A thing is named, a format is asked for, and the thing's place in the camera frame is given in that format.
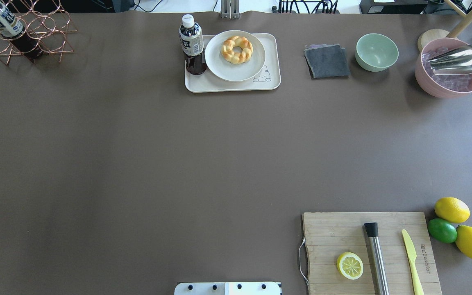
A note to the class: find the green lime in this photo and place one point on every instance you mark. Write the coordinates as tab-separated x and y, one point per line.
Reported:
442	230

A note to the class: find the grey folded cloth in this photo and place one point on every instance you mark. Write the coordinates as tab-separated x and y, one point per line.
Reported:
326	61

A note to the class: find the bottle in rack upper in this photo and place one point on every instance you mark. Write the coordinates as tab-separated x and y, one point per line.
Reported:
13	30

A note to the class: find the steel ice scoop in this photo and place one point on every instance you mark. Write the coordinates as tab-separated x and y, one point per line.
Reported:
455	62

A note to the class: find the red drink bottle on tray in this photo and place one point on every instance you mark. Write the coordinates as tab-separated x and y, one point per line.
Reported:
192	42

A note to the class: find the half lemon slice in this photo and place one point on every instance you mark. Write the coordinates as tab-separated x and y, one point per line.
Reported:
350	265

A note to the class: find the glazed yellow donut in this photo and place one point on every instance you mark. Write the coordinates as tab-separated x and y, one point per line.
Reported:
237	50

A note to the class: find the yellow plastic knife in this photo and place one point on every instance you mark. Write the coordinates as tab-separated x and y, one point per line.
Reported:
412	255

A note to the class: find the copper wire bottle rack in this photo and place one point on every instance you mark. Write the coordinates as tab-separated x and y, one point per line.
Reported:
33	28

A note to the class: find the mint green bowl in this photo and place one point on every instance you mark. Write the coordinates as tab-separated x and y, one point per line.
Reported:
376	52

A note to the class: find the white plate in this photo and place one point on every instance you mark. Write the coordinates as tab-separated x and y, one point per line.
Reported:
230	72

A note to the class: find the pink bowl with ice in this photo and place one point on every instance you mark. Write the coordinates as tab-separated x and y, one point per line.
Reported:
441	86

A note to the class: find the wooden cutting board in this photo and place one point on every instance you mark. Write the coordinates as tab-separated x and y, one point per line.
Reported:
329	234

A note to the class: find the aluminium frame post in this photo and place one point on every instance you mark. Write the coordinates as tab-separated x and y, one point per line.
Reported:
230	9

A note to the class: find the cream serving tray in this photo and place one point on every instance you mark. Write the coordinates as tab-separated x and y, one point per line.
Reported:
268	78

